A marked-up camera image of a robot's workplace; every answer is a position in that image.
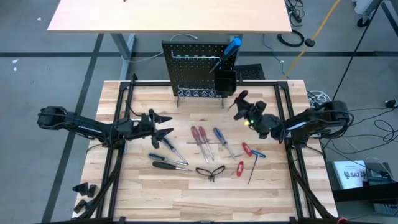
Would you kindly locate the black metal pegboard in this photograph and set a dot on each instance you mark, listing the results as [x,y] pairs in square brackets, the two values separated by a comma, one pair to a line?
[192,74]

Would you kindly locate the black spare plastic part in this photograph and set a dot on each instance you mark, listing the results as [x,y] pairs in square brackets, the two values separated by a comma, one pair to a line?
[92,190]
[80,206]
[80,188]

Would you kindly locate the black grid floor mat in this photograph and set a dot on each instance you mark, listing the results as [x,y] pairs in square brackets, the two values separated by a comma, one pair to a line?
[252,73]

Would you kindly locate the light wooden desk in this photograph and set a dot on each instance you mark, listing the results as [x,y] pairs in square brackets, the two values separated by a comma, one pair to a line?
[171,15]

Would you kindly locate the black grey device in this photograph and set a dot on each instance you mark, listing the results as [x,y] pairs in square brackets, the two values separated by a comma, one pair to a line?
[377,174]

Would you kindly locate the office chair base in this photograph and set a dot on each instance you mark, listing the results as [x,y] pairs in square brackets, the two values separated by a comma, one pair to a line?
[362,21]

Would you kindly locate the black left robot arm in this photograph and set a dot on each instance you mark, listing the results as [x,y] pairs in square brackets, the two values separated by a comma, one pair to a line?
[90,127]

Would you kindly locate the large red clear screwdriver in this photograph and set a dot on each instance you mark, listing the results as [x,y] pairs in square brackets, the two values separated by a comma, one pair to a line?
[195,135]

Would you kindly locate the chrome hook rail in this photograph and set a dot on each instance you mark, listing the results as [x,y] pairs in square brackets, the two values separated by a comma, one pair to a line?
[186,57]

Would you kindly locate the small red object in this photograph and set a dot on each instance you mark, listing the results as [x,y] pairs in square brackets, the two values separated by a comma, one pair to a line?
[342,220]

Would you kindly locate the black plug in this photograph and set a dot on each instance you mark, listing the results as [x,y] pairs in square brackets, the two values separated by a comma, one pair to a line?
[391,103]

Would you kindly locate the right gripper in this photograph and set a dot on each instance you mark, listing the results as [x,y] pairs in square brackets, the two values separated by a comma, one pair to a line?
[255,112]

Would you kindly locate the long black screwdriver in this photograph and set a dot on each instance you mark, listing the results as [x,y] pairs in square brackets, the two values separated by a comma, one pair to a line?
[164,165]

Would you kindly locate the white printed box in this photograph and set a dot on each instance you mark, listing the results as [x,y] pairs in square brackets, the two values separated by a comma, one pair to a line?
[349,174]

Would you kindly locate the large blue black screwdriver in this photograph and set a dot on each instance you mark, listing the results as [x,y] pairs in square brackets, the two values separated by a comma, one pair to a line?
[233,46]

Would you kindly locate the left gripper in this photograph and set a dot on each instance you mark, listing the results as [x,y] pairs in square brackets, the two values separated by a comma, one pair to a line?
[144,126]

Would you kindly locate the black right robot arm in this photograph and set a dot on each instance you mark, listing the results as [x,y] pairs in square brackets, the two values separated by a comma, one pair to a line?
[311,123]

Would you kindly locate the silver metal cylinder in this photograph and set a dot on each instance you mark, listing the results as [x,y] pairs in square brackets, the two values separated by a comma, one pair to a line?
[135,119]

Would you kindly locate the short black screwdriver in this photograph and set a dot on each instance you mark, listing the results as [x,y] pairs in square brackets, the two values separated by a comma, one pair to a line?
[244,93]

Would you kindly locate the black low shelf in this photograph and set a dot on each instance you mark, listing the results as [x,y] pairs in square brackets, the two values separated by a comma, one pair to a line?
[367,194]

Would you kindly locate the black plastic pegboard bin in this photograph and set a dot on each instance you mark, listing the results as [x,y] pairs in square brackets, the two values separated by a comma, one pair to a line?
[224,85]

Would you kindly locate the black aluminium table frame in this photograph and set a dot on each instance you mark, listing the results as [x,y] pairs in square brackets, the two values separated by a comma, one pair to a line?
[149,83]

